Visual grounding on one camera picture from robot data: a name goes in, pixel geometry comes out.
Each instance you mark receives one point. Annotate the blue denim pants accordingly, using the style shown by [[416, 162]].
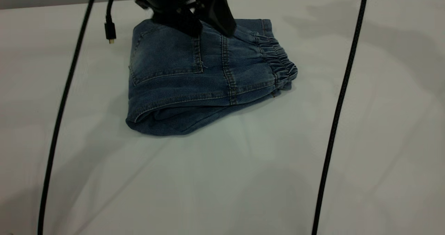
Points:
[[194, 82]]

